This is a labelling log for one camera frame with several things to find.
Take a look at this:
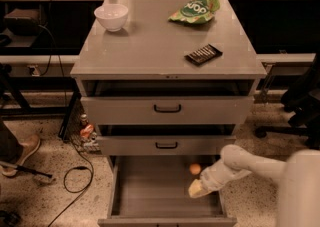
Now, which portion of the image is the grey metal drawer cabinet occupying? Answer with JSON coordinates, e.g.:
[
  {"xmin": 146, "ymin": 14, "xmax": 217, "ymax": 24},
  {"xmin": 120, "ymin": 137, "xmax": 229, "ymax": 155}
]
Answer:
[{"xmin": 69, "ymin": 0, "xmax": 267, "ymax": 227}]

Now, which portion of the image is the black box on shelf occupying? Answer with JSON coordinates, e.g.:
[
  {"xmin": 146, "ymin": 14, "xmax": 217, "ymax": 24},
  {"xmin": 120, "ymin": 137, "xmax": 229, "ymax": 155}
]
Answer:
[{"xmin": 4, "ymin": 8, "xmax": 46, "ymax": 36}]

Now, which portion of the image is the top grey drawer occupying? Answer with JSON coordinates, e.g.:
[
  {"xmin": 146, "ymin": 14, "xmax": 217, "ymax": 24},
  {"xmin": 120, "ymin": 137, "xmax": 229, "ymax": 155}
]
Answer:
[{"xmin": 81, "ymin": 96, "xmax": 253, "ymax": 125}]

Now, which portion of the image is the black office chair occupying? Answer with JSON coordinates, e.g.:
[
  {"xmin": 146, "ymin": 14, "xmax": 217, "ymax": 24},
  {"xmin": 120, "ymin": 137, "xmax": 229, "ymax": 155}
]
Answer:
[{"xmin": 254, "ymin": 52, "xmax": 320, "ymax": 150}]

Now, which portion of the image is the white bowl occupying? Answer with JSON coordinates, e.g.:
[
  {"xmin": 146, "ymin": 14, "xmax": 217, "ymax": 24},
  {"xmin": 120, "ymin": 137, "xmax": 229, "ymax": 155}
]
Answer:
[{"xmin": 94, "ymin": 4, "xmax": 129, "ymax": 32}]

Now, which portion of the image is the tan shoe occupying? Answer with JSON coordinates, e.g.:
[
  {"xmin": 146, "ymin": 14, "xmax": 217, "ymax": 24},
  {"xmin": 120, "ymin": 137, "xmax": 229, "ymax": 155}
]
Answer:
[{"xmin": 0, "ymin": 132, "xmax": 41, "ymax": 166}]

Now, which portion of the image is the green chip bag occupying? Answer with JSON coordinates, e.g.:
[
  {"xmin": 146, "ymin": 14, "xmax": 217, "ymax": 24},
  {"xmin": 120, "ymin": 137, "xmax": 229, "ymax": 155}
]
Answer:
[{"xmin": 168, "ymin": 0, "xmax": 220, "ymax": 24}]

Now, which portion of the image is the orange fruit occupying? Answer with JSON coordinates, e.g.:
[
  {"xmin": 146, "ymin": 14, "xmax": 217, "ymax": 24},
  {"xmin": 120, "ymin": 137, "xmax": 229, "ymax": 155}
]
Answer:
[{"xmin": 189, "ymin": 163, "xmax": 201, "ymax": 175}]

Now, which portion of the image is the black stick on floor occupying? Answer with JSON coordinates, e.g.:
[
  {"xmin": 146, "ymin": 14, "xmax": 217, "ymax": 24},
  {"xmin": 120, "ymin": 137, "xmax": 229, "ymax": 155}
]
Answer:
[{"xmin": 0, "ymin": 161, "xmax": 53, "ymax": 182}]

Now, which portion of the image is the black chocolate bar packet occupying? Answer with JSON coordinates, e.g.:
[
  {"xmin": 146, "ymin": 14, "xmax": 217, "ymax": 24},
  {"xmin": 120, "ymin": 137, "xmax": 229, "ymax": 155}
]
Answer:
[{"xmin": 184, "ymin": 44, "xmax": 223, "ymax": 66}]

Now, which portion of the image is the middle grey drawer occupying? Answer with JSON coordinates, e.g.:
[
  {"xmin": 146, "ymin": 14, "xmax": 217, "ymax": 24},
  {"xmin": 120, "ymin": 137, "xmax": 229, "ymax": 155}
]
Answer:
[{"xmin": 97, "ymin": 135, "xmax": 236, "ymax": 156}]

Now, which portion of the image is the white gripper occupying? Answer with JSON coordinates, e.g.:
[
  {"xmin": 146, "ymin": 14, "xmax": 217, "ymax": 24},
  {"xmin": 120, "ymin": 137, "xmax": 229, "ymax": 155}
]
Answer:
[{"xmin": 188, "ymin": 159, "xmax": 251, "ymax": 198}]

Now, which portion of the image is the wire basket with bottles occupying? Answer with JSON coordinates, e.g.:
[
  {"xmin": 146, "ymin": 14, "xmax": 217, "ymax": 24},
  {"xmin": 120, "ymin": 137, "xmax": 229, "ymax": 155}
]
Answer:
[{"xmin": 67, "ymin": 100, "xmax": 100, "ymax": 154}]

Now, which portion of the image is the grey drawer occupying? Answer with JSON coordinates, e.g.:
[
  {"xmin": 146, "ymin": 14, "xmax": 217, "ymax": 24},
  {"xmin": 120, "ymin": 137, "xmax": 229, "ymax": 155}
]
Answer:
[
  {"xmin": 81, "ymin": 96, "xmax": 253, "ymax": 125},
  {"xmin": 98, "ymin": 155, "xmax": 237, "ymax": 227},
  {"xmin": 97, "ymin": 135, "xmax": 236, "ymax": 156}
]

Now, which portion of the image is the bottom grey drawer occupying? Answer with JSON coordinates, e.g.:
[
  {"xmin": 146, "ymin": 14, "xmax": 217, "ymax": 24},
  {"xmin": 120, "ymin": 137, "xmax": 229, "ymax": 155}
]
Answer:
[{"xmin": 98, "ymin": 155, "xmax": 237, "ymax": 227}]

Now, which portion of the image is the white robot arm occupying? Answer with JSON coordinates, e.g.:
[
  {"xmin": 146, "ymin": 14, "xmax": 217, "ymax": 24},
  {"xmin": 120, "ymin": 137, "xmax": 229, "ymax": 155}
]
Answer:
[{"xmin": 188, "ymin": 144, "xmax": 320, "ymax": 227}]

